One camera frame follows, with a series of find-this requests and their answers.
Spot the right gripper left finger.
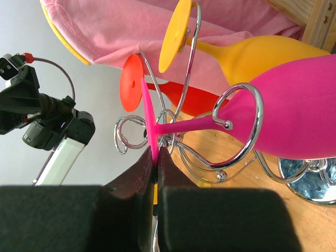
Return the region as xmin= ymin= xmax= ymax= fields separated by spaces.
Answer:
xmin=1 ymin=149 xmax=154 ymax=251

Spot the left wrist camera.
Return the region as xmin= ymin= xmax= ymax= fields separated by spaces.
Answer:
xmin=1 ymin=54 xmax=26 ymax=88

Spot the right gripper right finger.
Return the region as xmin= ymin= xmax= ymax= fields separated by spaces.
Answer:
xmin=157 ymin=148 xmax=302 ymax=251

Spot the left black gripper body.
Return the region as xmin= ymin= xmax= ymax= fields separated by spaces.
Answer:
xmin=1 ymin=66 xmax=76 ymax=135

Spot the magenta plastic wine glass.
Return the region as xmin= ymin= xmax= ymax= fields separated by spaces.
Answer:
xmin=141 ymin=54 xmax=335 ymax=168

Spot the wooden clothes rack frame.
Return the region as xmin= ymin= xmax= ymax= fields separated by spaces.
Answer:
xmin=266 ymin=0 xmax=335 ymax=52

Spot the red plastic wine glass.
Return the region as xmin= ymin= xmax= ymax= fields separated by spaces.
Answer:
xmin=119 ymin=54 xmax=219 ymax=117

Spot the yellow clothes hanger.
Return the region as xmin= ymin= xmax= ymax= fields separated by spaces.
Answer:
xmin=41 ymin=5 xmax=90 ymax=66

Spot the chrome wine glass rack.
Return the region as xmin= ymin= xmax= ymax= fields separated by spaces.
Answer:
xmin=114 ymin=9 xmax=335 ymax=205

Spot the yellow wine glass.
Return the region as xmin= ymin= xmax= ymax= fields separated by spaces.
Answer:
xmin=159 ymin=1 xmax=329 ymax=85

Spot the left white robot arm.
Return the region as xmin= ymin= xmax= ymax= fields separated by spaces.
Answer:
xmin=1 ymin=65 xmax=96 ymax=186

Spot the pink hanging shirt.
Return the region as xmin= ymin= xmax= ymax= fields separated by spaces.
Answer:
xmin=41 ymin=0 xmax=302 ymax=83

